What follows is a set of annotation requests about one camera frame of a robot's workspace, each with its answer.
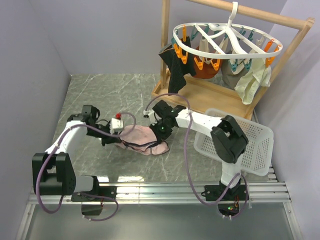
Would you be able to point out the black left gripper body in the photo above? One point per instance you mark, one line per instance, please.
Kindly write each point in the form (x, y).
(104, 137)

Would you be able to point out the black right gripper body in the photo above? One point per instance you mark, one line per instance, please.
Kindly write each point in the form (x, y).
(162, 128)

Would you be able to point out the pink underwear navy trim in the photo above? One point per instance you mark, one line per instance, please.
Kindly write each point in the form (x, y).
(142, 140)

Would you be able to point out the white round clip hanger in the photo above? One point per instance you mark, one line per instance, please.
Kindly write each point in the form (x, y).
(226, 40)

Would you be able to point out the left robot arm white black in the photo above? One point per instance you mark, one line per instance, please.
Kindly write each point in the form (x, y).
(52, 171)

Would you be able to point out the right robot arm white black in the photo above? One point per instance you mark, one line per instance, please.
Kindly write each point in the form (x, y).
(231, 174)

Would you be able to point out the black ribbed underwear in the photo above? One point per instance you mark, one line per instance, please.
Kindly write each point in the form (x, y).
(177, 68)

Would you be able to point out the rust orange underwear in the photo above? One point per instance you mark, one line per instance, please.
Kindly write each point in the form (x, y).
(208, 71)

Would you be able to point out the grey beige underwear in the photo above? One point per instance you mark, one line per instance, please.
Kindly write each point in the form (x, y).
(229, 78)

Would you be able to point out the cream white underwear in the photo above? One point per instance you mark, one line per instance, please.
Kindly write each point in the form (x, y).
(258, 76)

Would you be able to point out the teal clothes peg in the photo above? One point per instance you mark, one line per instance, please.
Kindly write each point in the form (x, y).
(194, 33)
(233, 64)

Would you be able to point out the white plastic laundry basket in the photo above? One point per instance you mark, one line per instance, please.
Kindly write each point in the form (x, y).
(238, 141)

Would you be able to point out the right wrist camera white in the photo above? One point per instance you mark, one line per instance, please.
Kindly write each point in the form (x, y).
(151, 115)

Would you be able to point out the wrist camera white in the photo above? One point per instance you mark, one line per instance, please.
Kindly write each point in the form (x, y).
(116, 123)
(151, 115)

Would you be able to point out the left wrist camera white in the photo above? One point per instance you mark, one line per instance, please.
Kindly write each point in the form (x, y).
(116, 123)

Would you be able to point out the wooden drying rack frame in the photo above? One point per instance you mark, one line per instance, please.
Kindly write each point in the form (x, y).
(214, 93)

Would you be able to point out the aluminium mounting rail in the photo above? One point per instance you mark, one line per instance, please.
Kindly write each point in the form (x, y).
(176, 193)

